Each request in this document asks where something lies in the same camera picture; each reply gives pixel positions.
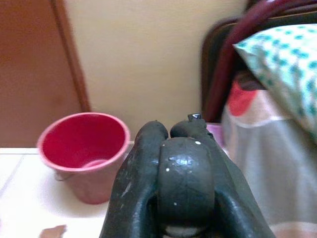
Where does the brown wooden door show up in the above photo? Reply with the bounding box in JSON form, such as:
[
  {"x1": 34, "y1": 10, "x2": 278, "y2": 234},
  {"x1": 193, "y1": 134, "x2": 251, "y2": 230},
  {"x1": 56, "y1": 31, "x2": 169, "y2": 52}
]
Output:
[{"x1": 0, "y1": 0, "x2": 84, "y2": 148}]

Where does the white pillow with teal dots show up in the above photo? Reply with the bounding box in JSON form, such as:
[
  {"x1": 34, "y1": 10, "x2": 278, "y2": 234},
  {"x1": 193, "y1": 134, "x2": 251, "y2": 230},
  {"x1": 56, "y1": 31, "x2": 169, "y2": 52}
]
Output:
[{"x1": 232, "y1": 23, "x2": 317, "y2": 147}]

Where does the red plastic bucket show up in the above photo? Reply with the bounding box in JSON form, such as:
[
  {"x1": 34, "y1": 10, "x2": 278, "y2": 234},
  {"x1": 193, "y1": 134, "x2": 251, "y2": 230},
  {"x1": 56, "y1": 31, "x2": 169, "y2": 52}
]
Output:
[{"x1": 37, "y1": 112, "x2": 132, "y2": 205}]

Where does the black round broom handle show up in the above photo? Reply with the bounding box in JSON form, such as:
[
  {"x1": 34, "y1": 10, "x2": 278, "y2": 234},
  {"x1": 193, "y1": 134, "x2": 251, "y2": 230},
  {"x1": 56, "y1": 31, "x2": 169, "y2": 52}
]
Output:
[{"x1": 157, "y1": 137, "x2": 216, "y2": 230}]

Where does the brown scrap on floor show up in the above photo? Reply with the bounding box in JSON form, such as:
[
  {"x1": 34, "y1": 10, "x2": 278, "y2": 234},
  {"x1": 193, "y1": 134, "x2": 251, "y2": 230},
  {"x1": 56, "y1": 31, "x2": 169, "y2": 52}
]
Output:
[{"x1": 40, "y1": 224, "x2": 68, "y2": 238}]

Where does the dark wooden bed headboard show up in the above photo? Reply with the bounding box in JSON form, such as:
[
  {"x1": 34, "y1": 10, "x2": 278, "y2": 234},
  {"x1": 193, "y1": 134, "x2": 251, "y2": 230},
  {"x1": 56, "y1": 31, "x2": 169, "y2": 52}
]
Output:
[{"x1": 200, "y1": 0, "x2": 317, "y2": 123}]

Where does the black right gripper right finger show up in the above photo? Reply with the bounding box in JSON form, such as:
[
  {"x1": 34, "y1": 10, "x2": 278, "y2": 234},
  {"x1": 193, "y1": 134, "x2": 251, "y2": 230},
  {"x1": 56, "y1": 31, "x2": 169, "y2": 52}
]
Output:
[{"x1": 170, "y1": 114, "x2": 276, "y2": 238}]

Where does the maroon curved metal tube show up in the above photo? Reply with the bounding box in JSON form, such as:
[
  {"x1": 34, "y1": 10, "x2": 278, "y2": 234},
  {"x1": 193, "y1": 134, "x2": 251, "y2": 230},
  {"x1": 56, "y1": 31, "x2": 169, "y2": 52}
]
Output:
[{"x1": 209, "y1": 0, "x2": 282, "y2": 122}]

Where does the brown wooden door frame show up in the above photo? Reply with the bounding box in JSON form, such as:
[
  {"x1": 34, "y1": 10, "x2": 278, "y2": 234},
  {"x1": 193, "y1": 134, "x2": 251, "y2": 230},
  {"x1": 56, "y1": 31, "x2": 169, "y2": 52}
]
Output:
[{"x1": 51, "y1": 0, "x2": 93, "y2": 113}]

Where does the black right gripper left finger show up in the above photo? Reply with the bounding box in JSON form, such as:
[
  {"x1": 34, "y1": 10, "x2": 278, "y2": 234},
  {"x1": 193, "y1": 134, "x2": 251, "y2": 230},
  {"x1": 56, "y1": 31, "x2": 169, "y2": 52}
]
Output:
[{"x1": 99, "y1": 120, "x2": 169, "y2": 238}]

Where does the pink plastic item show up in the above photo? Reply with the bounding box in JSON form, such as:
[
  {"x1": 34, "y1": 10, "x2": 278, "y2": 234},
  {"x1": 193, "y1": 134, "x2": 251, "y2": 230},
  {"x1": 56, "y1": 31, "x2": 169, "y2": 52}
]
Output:
[{"x1": 205, "y1": 122, "x2": 227, "y2": 150}]

